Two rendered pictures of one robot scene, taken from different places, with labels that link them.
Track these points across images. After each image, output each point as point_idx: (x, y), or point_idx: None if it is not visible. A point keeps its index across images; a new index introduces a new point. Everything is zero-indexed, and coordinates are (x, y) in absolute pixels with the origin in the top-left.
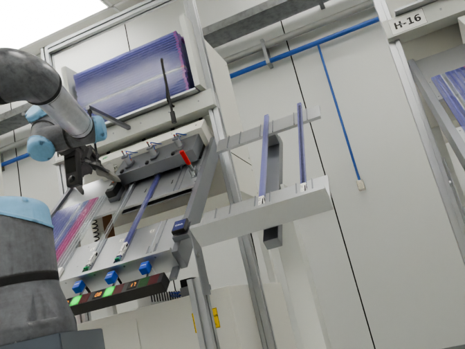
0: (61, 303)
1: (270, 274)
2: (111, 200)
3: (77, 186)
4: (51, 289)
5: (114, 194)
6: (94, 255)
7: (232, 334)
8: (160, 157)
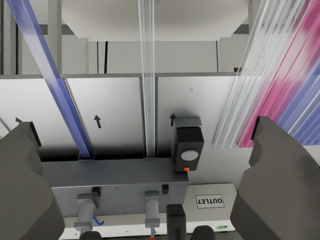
0: None
1: (84, 46)
2: (193, 121)
3: (288, 154)
4: None
5: (179, 131)
6: None
7: None
8: (64, 194)
